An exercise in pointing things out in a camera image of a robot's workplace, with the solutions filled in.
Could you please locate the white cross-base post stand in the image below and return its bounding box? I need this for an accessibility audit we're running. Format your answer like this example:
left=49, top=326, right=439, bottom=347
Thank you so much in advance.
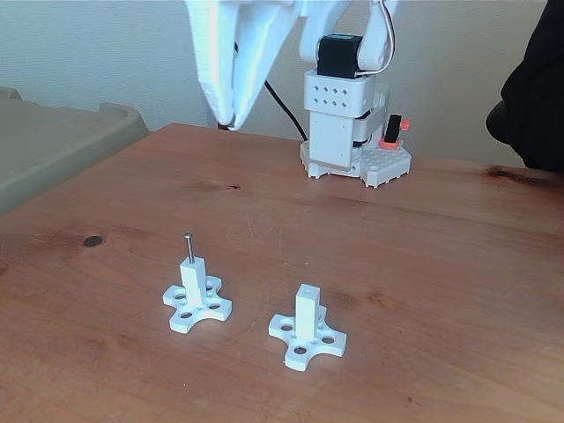
left=267, top=283, right=348, bottom=371
left=161, top=257, right=234, bottom=335

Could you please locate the white studded base plate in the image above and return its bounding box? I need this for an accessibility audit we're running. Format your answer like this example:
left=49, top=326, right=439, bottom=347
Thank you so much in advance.
left=299, top=139, right=413, bottom=189

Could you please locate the orange and black clamp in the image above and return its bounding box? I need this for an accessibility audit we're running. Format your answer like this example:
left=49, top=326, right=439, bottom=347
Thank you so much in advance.
left=379, top=113, right=412, bottom=152

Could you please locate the red white servo cable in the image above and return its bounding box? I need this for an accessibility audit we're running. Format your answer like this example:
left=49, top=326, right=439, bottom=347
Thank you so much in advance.
left=357, top=0, right=397, bottom=78

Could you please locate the beige plastic bin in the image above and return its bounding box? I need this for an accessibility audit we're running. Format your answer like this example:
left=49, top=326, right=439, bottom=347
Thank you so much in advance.
left=0, top=85, right=150, bottom=217

